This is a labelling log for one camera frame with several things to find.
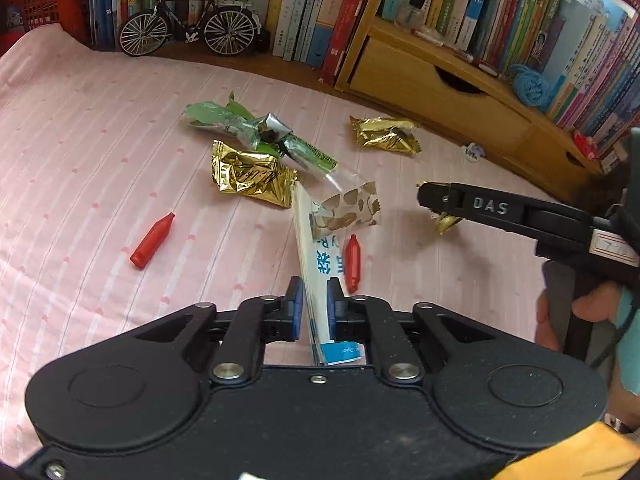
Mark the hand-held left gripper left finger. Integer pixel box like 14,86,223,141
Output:
135,276,306,386

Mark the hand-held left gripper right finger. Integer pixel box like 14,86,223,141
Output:
326,277,501,386

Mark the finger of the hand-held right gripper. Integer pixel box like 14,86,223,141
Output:
417,181,594,241

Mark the small gold foil scrap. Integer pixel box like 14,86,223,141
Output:
431,182,463,236

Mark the white blue packet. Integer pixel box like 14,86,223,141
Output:
291,181,363,367

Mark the gold foil wrapper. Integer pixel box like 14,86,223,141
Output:
349,115,422,157
207,140,298,209

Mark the person's right forearm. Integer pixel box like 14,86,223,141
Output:
611,287,640,433

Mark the row of colourful paperback books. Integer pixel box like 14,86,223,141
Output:
382,0,640,161

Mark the row of tall books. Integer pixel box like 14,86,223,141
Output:
90,0,386,86

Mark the person's right hand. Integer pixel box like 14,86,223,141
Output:
536,282,623,353

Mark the red bullet-shaped plastic tube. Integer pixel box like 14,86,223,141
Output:
129,212,176,270
342,234,362,295

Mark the clear wrapper with brown print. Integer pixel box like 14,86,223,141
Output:
311,179,383,233

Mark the small red packet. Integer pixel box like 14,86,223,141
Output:
572,132,601,161

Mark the wooden drawer unit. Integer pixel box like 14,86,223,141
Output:
334,7,608,201

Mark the blue knitted roll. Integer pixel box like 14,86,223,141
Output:
510,63,551,109

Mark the pen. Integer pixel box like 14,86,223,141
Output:
415,30,498,75

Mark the green snack wrapper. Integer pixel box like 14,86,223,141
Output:
185,91,338,175

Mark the small glass bottle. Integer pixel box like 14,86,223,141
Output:
395,0,433,31

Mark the pink striped bedsheet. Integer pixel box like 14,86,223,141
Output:
0,27,596,466

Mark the black model bicycle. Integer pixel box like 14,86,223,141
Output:
119,0,263,58

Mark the red plastic crate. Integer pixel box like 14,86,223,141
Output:
0,0,93,51

